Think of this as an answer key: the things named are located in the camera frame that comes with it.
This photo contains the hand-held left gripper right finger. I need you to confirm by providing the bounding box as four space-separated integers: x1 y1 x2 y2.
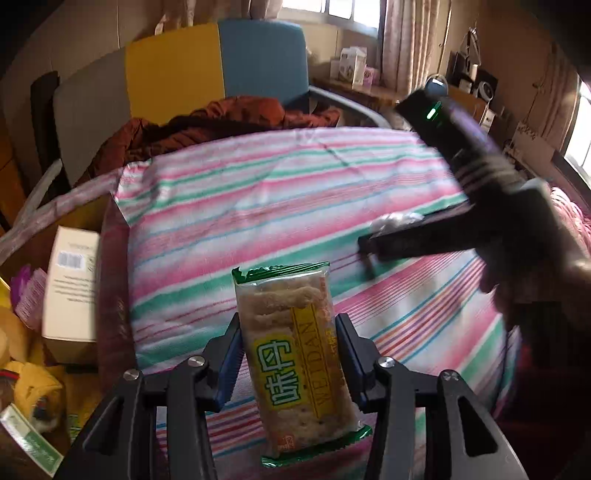
335 313 529 480

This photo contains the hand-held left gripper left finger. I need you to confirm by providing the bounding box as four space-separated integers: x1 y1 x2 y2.
69 314 245 480

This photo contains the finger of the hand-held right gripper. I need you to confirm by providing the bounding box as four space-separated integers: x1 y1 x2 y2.
358 205 509 280

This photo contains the white snack packet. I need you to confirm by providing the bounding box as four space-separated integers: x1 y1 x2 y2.
369 211 424 234

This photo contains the green yellow cracker packet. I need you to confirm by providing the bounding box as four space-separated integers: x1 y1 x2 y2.
231 261 372 467

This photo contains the gold box with maroon sides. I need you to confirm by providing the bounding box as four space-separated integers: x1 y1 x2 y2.
0 194 139 480

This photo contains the beige barcode carton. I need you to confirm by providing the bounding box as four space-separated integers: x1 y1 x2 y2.
41 226 101 365

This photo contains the purple snack packet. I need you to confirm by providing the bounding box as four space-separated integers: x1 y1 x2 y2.
9 265 49 330

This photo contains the green white packet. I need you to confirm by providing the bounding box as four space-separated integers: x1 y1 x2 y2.
0 404 63 476

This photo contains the person's right hand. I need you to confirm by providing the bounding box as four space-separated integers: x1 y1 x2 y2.
478 208 591 333

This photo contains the cardboard box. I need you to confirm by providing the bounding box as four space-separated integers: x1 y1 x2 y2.
508 122 559 162

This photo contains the wooden side shelf with boxes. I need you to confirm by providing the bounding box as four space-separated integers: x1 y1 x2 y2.
309 76 416 112

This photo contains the pink patterned curtain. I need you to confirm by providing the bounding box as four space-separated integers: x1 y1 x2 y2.
152 0 259 33
381 0 451 93

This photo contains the striped bed sheet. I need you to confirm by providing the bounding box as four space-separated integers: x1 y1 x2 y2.
0 127 522 480

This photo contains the white carton on desk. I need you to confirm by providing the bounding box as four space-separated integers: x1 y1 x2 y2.
339 46 368 88

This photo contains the dark red clothing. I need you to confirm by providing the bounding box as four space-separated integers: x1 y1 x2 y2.
496 323 591 480

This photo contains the bright window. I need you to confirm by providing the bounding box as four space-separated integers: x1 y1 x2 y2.
277 0 389 33

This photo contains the red-brown jacket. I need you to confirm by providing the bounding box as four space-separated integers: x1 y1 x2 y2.
74 95 342 185

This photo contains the wooden wardrobe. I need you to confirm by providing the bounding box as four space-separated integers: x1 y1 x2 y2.
0 106 28 232

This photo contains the grey yellow blue chair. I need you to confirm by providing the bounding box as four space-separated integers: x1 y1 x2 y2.
30 18 393 185

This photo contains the black rolled mat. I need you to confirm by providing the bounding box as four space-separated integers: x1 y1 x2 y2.
30 71 61 185

